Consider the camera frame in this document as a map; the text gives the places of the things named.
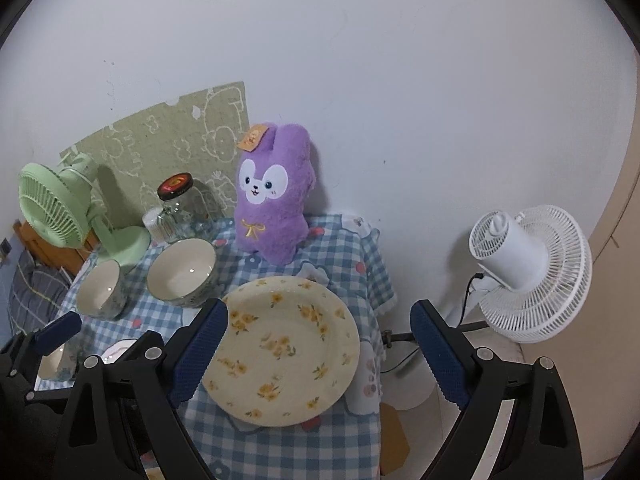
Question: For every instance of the beige cabinet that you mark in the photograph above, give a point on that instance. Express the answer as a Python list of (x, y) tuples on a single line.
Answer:
[(615, 270)]

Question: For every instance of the grey striped bedding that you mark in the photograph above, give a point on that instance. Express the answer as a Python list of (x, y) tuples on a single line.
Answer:
[(35, 290)]

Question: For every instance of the green printed board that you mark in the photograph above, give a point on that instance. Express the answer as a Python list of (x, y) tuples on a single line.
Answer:
[(165, 145)]

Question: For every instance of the blue floral ceramic bowl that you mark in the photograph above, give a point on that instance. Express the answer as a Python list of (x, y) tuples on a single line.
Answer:
[(97, 290), (180, 270)]

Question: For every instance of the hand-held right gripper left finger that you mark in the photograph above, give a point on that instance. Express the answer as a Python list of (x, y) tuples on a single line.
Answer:
[(200, 355)]

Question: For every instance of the yellow floral plate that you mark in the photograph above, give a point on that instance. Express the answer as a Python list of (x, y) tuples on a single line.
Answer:
[(285, 350)]

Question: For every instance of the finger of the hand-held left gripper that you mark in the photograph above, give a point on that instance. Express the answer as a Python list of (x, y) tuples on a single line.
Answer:
[(57, 332)]

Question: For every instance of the white desk fan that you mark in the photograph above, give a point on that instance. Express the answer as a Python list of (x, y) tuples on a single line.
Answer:
[(545, 280)]

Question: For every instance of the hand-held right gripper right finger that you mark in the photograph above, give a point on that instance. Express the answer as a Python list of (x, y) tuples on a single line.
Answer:
[(440, 360)]

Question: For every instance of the green desk fan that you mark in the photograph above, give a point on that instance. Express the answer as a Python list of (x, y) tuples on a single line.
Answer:
[(50, 205)]

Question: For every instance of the cotton swab container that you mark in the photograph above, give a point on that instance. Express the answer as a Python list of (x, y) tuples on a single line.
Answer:
[(151, 225)]

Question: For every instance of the brown box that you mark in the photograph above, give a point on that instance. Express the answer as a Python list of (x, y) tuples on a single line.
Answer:
[(392, 437)]

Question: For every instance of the dark wall switch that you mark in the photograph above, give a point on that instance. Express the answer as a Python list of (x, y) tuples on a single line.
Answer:
[(5, 247)]

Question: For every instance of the blue checkered tablecloth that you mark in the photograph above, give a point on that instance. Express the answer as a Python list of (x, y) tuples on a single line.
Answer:
[(330, 260)]

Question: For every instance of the glass jar with dark lid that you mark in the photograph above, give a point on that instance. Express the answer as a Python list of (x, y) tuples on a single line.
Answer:
[(182, 215)]

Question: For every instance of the purple plush rabbit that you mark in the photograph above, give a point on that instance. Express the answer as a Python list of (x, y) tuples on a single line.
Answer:
[(270, 210)]

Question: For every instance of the white plate with red pattern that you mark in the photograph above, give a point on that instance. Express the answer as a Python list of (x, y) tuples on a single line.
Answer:
[(120, 349)]

